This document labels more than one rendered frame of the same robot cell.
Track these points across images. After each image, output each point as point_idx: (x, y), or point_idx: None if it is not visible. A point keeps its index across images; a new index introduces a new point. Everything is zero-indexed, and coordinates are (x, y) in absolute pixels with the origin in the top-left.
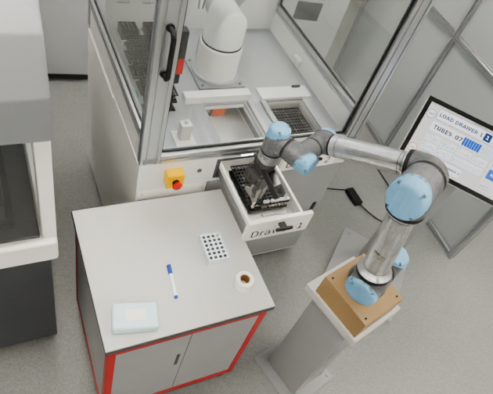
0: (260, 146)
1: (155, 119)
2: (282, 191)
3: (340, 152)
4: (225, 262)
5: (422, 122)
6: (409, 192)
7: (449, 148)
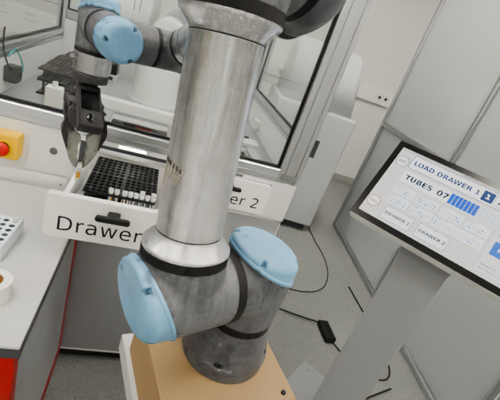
0: (148, 140)
1: None
2: (93, 119)
3: (183, 32)
4: None
5: (390, 171)
6: None
7: (428, 205)
